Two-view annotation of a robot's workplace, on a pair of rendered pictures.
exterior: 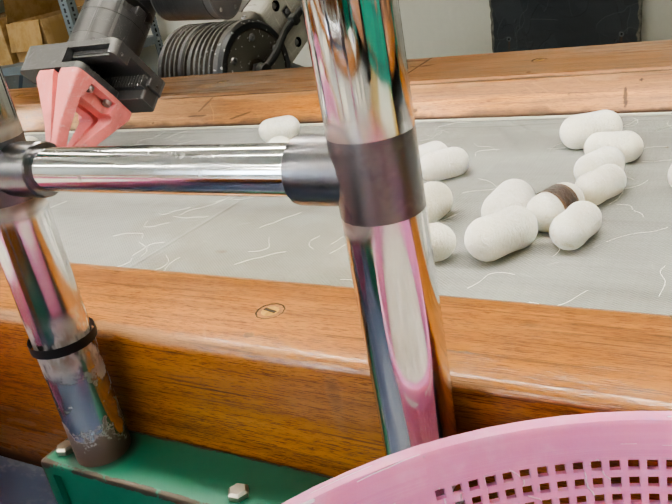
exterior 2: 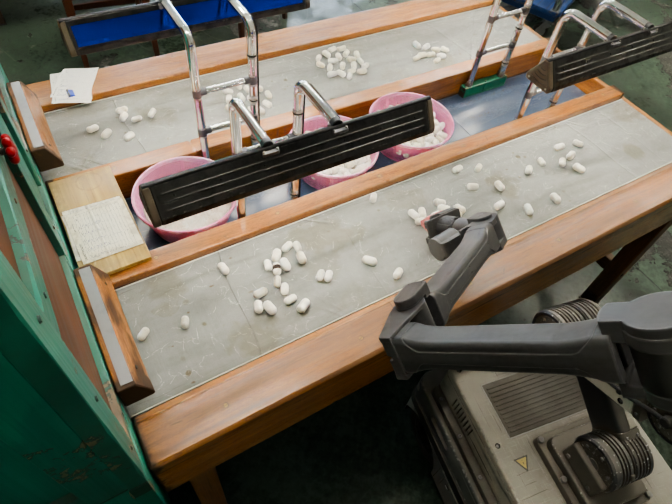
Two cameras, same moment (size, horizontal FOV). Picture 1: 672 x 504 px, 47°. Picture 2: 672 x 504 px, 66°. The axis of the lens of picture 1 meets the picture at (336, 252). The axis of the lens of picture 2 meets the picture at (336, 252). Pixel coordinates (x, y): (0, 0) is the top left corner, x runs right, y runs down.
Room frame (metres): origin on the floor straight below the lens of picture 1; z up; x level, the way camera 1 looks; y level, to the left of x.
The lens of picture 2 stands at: (0.71, -0.73, 1.77)
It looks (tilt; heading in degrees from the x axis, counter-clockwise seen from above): 52 degrees down; 110
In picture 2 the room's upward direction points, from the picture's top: 9 degrees clockwise
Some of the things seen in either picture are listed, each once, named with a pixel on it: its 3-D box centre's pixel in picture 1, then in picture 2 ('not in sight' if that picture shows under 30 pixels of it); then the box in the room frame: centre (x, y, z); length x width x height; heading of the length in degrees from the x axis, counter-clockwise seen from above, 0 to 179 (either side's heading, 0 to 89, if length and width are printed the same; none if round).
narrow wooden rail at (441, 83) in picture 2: not in sight; (350, 113); (0.23, 0.56, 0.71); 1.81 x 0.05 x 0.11; 57
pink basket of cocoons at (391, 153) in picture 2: not in sight; (408, 130); (0.43, 0.57, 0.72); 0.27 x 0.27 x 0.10
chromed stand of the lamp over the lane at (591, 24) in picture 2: not in sight; (573, 86); (0.82, 0.82, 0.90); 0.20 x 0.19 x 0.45; 57
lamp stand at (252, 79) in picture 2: not in sight; (215, 88); (-0.04, 0.22, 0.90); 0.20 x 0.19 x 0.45; 57
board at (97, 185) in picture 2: not in sight; (98, 219); (-0.08, -0.22, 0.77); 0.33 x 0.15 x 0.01; 147
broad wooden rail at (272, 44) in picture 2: not in sight; (294, 59); (-0.10, 0.77, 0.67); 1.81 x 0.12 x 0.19; 57
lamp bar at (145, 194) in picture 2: not in sight; (301, 150); (0.36, -0.04, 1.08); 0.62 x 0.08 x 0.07; 57
